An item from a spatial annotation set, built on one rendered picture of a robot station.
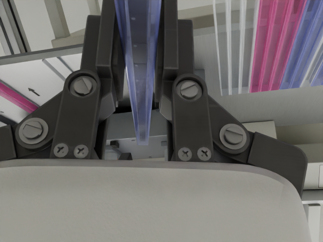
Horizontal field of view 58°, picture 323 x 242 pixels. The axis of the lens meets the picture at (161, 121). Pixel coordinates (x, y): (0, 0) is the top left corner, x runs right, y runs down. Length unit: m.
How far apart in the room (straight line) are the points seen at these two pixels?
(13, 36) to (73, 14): 1.54
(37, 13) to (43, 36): 0.16
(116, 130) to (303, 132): 0.52
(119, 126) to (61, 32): 0.40
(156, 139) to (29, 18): 2.01
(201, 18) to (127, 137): 0.36
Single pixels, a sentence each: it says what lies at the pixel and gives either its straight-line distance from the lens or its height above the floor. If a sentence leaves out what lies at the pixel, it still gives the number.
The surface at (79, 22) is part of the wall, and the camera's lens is 2.23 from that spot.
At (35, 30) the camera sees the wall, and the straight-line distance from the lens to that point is 2.39.
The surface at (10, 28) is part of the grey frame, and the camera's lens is 0.71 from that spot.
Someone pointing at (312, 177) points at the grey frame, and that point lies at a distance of 0.71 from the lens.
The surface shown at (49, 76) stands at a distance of 0.44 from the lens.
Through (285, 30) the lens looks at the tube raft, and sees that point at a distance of 0.34.
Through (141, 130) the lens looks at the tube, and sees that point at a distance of 0.27.
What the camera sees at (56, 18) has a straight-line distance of 0.82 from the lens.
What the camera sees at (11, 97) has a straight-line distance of 0.49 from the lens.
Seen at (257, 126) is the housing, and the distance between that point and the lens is 0.60.
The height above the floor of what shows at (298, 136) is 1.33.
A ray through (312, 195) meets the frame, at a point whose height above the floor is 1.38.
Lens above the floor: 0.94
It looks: 24 degrees up
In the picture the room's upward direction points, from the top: 169 degrees clockwise
